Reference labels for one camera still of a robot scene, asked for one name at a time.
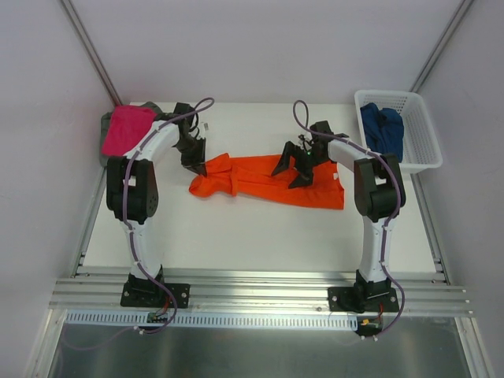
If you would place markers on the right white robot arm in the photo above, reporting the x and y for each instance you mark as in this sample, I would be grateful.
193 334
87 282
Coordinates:
378 196

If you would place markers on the grey folded t shirt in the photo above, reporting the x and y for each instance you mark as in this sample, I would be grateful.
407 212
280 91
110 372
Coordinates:
105 120

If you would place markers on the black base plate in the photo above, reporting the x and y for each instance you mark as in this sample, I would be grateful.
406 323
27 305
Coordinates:
350 299
177 293

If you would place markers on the pink folded t shirt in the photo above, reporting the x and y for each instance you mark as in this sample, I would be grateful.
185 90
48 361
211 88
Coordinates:
128 126

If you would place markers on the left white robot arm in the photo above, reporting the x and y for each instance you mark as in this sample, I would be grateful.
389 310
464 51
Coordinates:
132 191

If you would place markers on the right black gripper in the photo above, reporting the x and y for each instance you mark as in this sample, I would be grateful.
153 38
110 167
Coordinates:
301 160

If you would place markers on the aluminium mounting rail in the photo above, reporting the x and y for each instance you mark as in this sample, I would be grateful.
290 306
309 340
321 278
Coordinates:
427 294

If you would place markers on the blue t shirt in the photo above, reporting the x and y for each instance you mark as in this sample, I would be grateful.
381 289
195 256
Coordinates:
384 130

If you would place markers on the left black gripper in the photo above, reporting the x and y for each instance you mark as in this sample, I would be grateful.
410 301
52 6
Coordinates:
193 150

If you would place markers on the orange t shirt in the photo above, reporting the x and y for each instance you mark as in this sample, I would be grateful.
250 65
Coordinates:
252 176

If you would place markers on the white plastic basket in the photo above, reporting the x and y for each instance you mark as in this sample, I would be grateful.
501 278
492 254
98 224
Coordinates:
420 146

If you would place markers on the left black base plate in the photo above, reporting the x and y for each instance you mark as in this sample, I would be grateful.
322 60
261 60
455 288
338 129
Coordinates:
177 293

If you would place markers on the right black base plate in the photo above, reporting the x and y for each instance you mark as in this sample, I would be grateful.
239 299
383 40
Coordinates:
350 299

